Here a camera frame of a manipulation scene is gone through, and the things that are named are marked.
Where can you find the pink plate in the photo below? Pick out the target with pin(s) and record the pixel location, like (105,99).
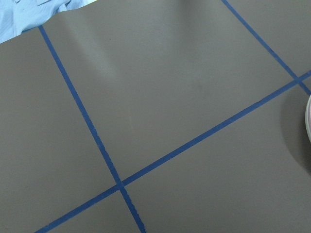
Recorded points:
(308,118)

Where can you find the light blue cloth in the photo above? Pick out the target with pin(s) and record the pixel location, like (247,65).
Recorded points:
(19,16)

